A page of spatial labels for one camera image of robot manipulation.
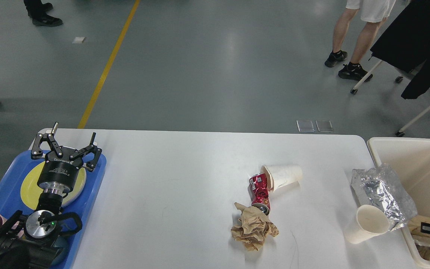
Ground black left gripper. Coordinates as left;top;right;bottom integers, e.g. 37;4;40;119
30;122;103;195

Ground aluminium foil tray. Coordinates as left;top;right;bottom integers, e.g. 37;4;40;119
411;233;430;247

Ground brown paper bag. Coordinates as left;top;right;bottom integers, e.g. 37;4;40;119
408;216;430;237

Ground yellow plastic plate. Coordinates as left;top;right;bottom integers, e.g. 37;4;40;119
20;163;88;210

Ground white paper cup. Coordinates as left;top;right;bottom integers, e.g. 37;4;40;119
343;205;390;244
261;164;303;191

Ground aluminium foil sheet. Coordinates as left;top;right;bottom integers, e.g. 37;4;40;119
351;163;418;231

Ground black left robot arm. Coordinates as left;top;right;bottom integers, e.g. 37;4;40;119
0;123;106;269

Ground beige plastic bin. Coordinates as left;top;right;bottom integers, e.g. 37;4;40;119
367;137;430;269

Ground blue plastic tray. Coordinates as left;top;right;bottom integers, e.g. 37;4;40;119
0;151;106;269

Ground walking person's legs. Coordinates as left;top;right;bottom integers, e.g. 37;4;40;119
23;0;63;27

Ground clear plastic piece on floor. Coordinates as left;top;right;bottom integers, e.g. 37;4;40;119
296;120;315;133

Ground crumpled brown paper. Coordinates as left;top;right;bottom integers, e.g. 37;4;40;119
231;202;279;251

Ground crushed red soda can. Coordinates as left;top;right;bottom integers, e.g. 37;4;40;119
249;173;270;216

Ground black jacket on chair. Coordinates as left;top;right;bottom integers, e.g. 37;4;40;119
371;0;430;99

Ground person in white shorts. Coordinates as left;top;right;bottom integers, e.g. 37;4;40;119
324;0;396;82

